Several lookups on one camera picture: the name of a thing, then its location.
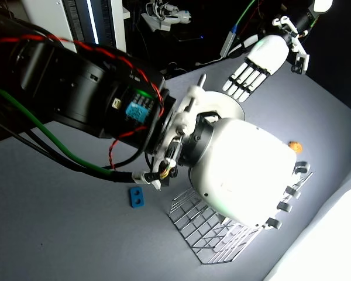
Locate white cable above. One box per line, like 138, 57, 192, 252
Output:
194, 55, 225, 67

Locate green cable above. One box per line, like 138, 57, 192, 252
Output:
235, 0, 257, 29
0, 86, 135, 176

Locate white cable adapter box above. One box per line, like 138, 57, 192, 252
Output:
220, 30, 238, 58

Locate orange swirl cookie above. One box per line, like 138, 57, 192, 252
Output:
288, 140, 304, 155

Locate white robot torso column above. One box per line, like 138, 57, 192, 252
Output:
20, 0, 129, 53

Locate silver wire dish rack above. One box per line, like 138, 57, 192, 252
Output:
168, 171, 314, 266

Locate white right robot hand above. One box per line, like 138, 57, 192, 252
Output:
190, 118, 311, 231

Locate white plate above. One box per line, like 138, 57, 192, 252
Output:
198, 91, 246, 121

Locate spare white robot hand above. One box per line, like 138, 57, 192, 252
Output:
140, 0, 192, 32

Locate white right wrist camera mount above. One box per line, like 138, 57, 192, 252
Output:
131, 73, 223, 193

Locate blue block with two holes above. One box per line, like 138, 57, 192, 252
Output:
129, 186, 146, 209

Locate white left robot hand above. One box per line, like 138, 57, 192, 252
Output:
222, 34, 290, 103

